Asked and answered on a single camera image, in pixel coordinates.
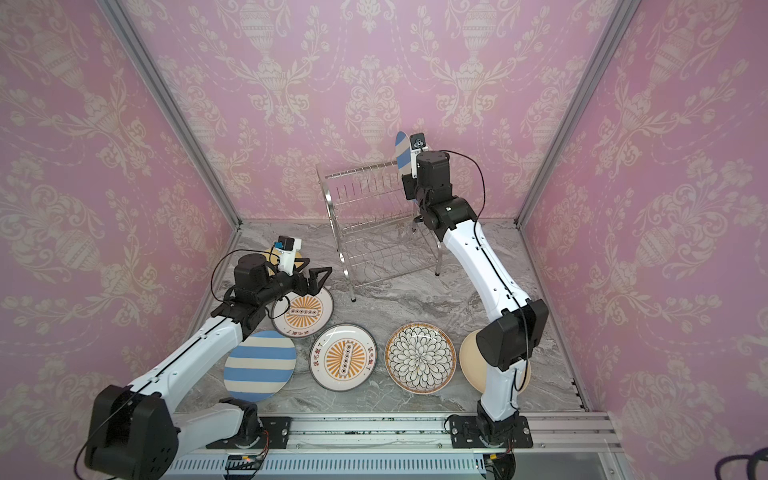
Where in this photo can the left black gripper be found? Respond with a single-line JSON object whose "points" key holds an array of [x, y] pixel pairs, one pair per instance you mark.
{"points": [[313, 288]]}

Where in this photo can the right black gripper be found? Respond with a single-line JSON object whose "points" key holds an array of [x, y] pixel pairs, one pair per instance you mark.
{"points": [[410, 186]]}

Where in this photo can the blue striped plate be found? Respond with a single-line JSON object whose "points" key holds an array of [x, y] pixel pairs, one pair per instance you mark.
{"points": [[260, 366], [403, 153]]}

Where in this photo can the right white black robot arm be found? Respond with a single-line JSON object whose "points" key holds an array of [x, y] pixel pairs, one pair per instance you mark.
{"points": [[515, 321]]}

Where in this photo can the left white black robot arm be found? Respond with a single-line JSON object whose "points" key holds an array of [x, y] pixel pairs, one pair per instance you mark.
{"points": [[135, 430]]}

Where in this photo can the yellow plate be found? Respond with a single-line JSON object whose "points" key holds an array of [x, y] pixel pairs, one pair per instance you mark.
{"points": [[272, 260]]}

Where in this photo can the upper orange sunburst plate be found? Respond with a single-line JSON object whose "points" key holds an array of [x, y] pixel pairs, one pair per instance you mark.
{"points": [[302, 316]]}

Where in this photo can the orange sunburst plate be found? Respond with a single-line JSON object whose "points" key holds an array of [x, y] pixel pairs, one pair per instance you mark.
{"points": [[302, 316], [343, 357]]}

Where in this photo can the lower orange sunburst plate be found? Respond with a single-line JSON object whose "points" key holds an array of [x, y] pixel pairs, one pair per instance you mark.
{"points": [[343, 357]]}

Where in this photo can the beige plate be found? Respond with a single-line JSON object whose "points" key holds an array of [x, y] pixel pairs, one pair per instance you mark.
{"points": [[474, 367]]}

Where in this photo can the small electronics board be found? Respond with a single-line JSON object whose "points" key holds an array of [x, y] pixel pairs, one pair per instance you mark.
{"points": [[236, 463]]}

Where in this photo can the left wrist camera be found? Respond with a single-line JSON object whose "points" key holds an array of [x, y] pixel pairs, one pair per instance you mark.
{"points": [[287, 249]]}

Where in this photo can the chrome wire dish rack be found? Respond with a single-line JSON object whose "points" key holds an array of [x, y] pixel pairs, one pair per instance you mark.
{"points": [[377, 231]]}

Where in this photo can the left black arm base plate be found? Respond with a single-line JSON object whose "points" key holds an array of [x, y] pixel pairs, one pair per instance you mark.
{"points": [[271, 432]]}

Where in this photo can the aluminium rail frame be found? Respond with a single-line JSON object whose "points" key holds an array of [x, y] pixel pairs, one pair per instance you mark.
{"points": [[574, 444]]}

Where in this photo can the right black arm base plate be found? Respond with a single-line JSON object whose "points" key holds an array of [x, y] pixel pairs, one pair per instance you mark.
{"points": [[477, 432]]}

